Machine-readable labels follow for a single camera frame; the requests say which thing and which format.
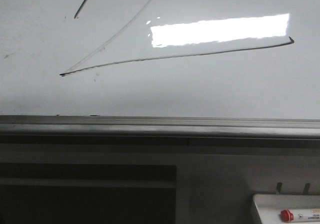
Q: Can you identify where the white glossy whiteboard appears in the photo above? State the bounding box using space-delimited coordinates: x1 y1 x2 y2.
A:
0 0 320 119

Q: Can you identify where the left metal tray hook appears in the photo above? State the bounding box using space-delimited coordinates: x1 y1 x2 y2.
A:
275 182 283 195

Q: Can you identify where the metal tray hook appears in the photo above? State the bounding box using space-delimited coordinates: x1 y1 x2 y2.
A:
303 183 311 195
275 182 283 195

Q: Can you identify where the white plastic marker tray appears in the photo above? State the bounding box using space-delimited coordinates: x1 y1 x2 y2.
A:
251 194 320 224

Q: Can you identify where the right metal tray hook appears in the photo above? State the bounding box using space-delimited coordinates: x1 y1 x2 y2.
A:
303 183 311 195

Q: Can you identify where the red capped white marker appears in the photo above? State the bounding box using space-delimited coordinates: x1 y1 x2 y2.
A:
280 209 320 223

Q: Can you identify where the grey aluminium whiteboard tray rail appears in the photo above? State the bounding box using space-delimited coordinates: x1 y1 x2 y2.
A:
0 115 320 140

